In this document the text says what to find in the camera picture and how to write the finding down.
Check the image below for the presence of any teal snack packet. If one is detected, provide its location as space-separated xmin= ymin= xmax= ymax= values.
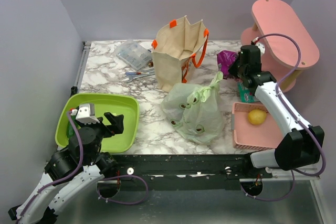
xmin=237 ymin=82 xmax=259 ymax=103

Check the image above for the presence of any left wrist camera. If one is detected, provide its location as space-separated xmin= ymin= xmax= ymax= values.
xmin=70 ymin=103 xmax=100 ymax=124

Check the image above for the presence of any purple snack packet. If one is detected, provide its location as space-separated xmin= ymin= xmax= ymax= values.
xmin=217 ymin=50 xmax=237 ymax=79

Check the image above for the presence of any beige canvas tote bag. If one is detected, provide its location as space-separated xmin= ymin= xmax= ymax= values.
xmin=151 ymin=16 xmax=209 ymax=92

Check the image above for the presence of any pink plastic basket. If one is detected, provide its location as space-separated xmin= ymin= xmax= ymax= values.
xmin=231 ymin=102 xmax=283 ymax=151

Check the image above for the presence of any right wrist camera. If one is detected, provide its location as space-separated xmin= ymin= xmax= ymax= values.
xmin=251 ymin=37 xmax=266 ymax=56

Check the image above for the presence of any pink two-tier shelf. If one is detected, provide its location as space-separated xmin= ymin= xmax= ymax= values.
xmin=240 ymin=0 xmax=320 ymax=92

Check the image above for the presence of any clear plastic organizer box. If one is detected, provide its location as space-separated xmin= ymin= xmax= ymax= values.
xmin=114 ymin=39 xmax=152 ymax=70

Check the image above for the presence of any silver wrench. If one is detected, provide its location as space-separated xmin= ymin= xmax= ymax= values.
xmin=125 ymin=74 xmax=146 ymax=83

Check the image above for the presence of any green avocado print plastic bag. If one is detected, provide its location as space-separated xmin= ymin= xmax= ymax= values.
xmin=161 ymin=72 xmax=224 ymax=145

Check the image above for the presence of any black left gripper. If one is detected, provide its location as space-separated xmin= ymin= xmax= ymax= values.
xmin=76 ymin=112 xmax=123 ymax=163

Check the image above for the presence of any blue handled tool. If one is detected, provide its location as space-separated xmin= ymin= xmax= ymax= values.
xmin=125 ymin=72 xmax=149 ymax=76

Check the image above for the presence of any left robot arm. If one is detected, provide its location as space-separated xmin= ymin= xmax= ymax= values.
xmin=8 ymin=108 xmax=124 ymax=223

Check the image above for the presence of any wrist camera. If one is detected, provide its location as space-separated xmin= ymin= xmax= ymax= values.
xmin=251 ymin=37 xmax=266 ymax=56
xmin=70 ymin=103 xmax=100 ymax=124

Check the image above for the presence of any black table front rail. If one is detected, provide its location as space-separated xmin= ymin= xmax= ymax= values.
xmin=52 ymin=153 xmax=263 ymax=190

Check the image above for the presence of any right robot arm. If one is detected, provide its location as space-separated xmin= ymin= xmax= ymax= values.
xmin=229 ymin=45 xmax=326 ymax=178

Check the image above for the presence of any lime green plastic tray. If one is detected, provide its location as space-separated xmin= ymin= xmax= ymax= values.
xmin=55 ymin=93 xmax=140 ymax=153

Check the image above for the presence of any green cucumber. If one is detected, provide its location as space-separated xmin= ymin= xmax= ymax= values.
xmin=66 ymin=117 xmax=79 ymax=139

